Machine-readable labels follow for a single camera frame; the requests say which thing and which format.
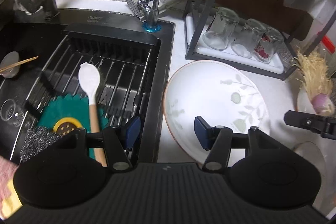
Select clear drinking glass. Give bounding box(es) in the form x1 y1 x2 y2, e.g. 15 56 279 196
231 18 267 59
202 7 240 51

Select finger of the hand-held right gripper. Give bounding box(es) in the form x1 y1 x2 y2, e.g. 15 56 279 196
284 110 336 140

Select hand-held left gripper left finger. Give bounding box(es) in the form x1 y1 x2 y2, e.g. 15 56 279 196
70 116 141 172

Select steel wool scrubber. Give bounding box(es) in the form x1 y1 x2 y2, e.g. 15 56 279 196
20 126 63 164

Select white leaf-pattern plate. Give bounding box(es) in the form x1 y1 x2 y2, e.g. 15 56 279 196
163 59 271 159

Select white bowl with onion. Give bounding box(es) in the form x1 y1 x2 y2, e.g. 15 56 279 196
297 88 331 117

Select red-printed drinking glass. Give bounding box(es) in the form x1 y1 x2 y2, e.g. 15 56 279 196
253 27 285 64

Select white rack tray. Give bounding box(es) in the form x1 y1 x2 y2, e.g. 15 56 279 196
186 14 285 74

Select wooden chopstick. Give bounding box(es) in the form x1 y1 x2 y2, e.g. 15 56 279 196
0 56 39 74

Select black sink drying rack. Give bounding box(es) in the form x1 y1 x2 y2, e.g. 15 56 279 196
10 23 162 161

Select brown-rimmed white plate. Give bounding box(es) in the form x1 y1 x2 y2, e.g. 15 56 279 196
293 141 327 195

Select black kitchen sink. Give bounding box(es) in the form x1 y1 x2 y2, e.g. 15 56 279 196
0 0 176 165

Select purple onion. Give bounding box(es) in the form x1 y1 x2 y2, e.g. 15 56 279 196
312 94 334 115

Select black metal shelf rack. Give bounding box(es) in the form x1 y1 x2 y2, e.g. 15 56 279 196
184 0 336 81

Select teal sunflower cloth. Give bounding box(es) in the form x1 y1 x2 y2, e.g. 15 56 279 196
38 94 111 159

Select clear glass in sink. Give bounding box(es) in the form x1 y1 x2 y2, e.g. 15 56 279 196
0 98 27 128

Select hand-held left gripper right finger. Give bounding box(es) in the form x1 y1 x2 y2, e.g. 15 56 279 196
194 116 265 172

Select white spoon with wooden handle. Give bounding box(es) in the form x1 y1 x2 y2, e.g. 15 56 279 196
78 62 107 167

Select dry straw-coloured roots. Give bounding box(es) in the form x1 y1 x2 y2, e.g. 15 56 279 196
291 47 335 101

